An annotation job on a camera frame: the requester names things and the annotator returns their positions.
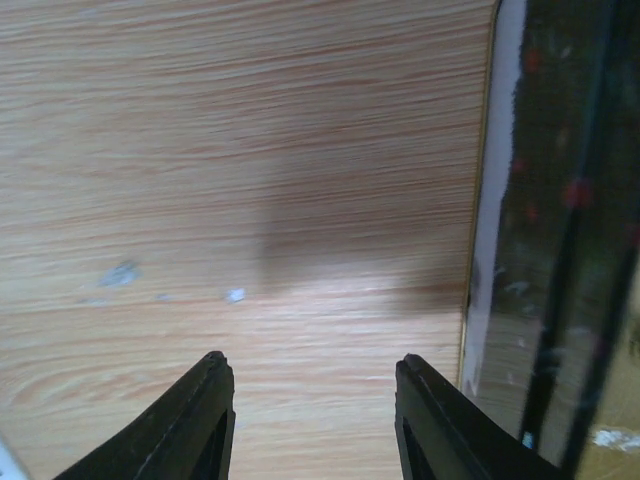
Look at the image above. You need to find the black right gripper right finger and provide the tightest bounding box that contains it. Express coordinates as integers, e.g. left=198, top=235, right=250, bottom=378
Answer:
left=395, top=354, right=564, bottom=480

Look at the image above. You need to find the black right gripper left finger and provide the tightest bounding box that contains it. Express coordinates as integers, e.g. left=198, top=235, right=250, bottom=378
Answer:
left=57, top=351, right=235, bottom=480

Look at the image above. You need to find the black cage frame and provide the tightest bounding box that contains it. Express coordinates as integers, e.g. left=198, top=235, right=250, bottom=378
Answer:
left=491, top=1, right=639, bottom=477

